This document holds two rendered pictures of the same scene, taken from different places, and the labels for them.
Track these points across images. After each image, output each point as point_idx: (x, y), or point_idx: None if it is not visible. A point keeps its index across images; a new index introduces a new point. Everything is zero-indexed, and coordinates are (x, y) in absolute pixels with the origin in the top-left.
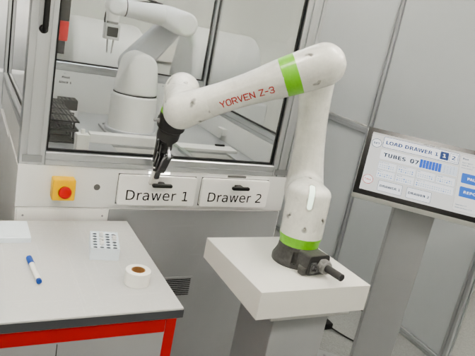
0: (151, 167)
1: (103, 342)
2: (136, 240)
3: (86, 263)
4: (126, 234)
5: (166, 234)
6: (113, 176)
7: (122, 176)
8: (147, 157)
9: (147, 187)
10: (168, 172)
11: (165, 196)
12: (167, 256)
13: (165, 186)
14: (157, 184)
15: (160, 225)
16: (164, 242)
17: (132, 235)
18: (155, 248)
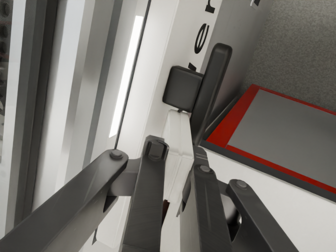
0: (101, 136)
1: None
2: (317, 208)
3: None
4: (272, 204)
5: (227, 8)
6: (96, 251)
7: (115, 243)
8: (54, 183)
9: (162, 129)
10: (135, 27)
11: (200, 40)
12: (242, 1)
13: (220, 86)
14: (197, 123)
15: (213, 32)
16: (231, 12)
17: (283, 194)
18: (226, 36)
